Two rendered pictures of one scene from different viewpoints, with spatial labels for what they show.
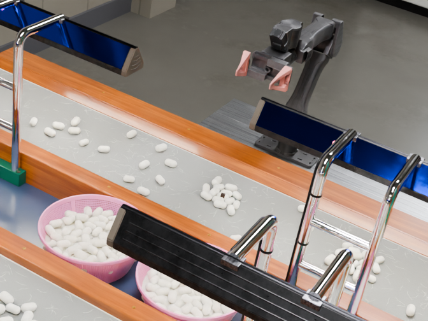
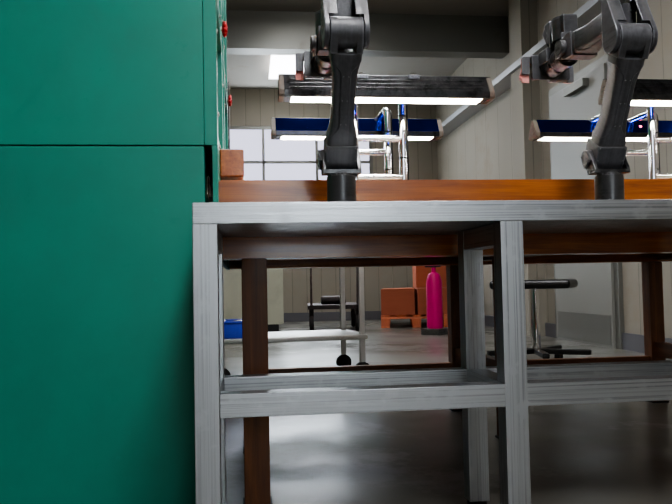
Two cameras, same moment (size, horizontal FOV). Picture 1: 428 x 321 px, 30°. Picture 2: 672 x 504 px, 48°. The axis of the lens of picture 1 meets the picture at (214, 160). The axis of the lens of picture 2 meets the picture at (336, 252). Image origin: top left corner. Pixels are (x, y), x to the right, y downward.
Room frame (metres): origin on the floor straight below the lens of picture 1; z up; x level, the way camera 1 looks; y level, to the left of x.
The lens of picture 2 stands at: (3.27, -1.60, 0.52)
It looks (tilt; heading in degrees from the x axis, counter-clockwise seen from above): 2 degrees up; 149
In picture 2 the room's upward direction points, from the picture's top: 1 degrees counter-clockwise
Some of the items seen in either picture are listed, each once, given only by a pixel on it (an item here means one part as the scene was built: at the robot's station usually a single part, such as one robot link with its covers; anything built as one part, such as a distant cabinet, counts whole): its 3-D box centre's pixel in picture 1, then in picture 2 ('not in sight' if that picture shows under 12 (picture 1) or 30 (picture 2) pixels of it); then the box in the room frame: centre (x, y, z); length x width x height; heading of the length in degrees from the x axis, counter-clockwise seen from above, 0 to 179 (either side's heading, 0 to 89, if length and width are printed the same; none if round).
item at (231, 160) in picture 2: not in sight; (232, 171); (1.40, -0.79, 0.83); 0.30 x 0.06 x 0.07; 156
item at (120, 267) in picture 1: (93, 242); not in sight; (1.49, 0.25, 0.72); 0.27 x 0.27 x 0.10
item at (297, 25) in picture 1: (292, 41); (567, 37); (2.00, -0.15, 1.12); 0.12 x 0.09 x 0.12; 156
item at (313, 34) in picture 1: (310, 45); (602, 43); (2.16, -0.22, 1.05); 0.30 x 0.09 x 0.12; 156
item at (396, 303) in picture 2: not in sight; (414, 293); (-3.94, 3.86, 0.37); 1.31 x 1.01 x 0.74; 156
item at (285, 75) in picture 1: (272, 78); (530, 73); (1.84, -0.11, 1.07); 0.09 x 0.07 x 0.07; 156
